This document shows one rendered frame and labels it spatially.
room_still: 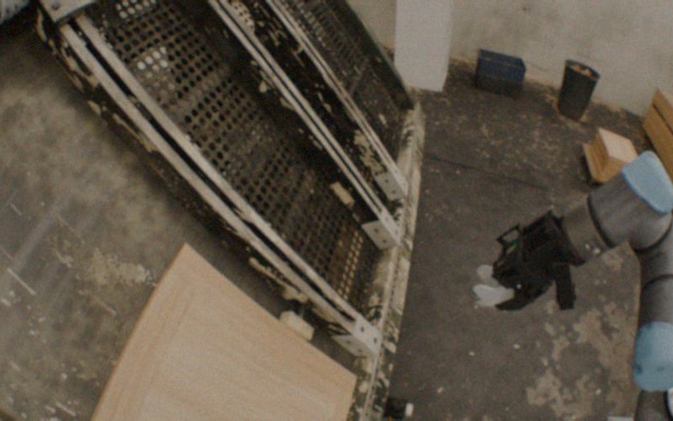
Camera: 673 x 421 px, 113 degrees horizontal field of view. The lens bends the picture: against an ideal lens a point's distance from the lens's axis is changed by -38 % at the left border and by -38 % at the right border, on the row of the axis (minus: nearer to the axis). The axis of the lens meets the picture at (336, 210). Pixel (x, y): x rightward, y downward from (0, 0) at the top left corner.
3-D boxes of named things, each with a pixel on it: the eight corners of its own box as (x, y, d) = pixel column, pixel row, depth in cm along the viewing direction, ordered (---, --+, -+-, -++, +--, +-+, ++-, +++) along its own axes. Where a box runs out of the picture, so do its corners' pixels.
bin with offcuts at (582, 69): (589, 127, 340) (604, 83, 293) (554, 115, 354) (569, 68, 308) (582, 109, 373) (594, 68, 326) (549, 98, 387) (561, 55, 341)
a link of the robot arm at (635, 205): (687, 220, 23) (657, 163, 23) (619, 266, 31) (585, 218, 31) (674, 185, 28) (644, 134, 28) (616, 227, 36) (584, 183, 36)
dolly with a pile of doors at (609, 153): (627, 202, 249) (645, 170, 220) (585, 187, 263) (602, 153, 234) (614, 165, 288) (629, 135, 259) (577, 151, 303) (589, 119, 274)
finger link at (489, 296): (457, 287, 53) (498, 264, 46) (482, 304, 54) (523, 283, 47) (452, 303, 51) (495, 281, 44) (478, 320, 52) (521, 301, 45)
